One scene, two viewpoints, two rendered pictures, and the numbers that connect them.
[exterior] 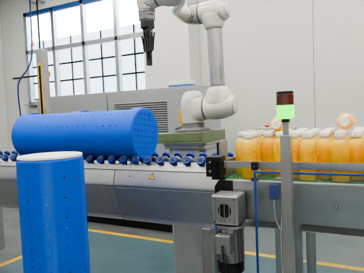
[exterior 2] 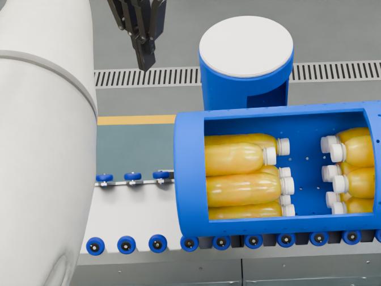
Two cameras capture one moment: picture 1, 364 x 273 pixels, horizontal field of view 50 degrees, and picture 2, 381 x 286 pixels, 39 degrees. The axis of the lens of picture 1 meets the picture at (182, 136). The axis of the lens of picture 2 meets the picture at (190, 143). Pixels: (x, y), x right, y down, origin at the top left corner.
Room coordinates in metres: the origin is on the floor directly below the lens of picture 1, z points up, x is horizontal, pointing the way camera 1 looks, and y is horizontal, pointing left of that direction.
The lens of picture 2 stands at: (2.83, -0.04, 2.08)
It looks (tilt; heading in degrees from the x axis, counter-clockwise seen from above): 49 degrees down; 160
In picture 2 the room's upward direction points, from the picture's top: 8 degrees counter-clockwise
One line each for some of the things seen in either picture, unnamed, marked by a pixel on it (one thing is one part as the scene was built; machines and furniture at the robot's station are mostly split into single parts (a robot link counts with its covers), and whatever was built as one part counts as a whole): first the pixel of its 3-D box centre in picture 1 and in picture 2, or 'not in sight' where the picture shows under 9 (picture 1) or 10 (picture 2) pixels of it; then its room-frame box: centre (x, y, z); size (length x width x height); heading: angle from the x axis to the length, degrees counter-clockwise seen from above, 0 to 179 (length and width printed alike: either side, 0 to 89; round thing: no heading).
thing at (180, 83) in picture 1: (181, 84); not in sight; (3.94, -0.02, 1.48); 0.24 x 0.12 x 0.08; 69
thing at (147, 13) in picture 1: (147, 15); not in sight; (2.14, 0.16, 1.73); 0.09 x 0.09 x 0.06
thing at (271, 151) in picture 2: not in sight; (271, 155); (2.20, 0.38, 1.15); 0.04 x 0.02 x 0.04; 154
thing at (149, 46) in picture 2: not in sight; (153, 41); (2.15, 0.17, 1.52); 0.03 x 0.01 x 0.05; 32
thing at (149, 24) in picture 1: (147, 30); not in sight; (2.14, 0.16, 1.65); 0.08 x 0.07 x 0.09; 32
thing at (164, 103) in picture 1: (124, 157); not in sight; (4.35, 0.66, 0.72); 2.15 x 0.54 x 1.45; 61
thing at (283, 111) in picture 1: (285, 111); not in sight; (1.42, -0.38, 1.18); 0.06 x 0.06 x 0.05
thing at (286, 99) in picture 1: (285, 99); not in sight; (1.42, -0.38, 1.23); 0.06 x 0.06 x 0.04
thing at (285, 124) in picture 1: (285, 113); not in sight; (1.42, -0.38, 1.18); 0.06 x 0.06 x 0.16
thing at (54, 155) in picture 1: (50, 155); (245, 45); (1.72, 0.59, 1.03); 0.28 x 0.28 x 0.01
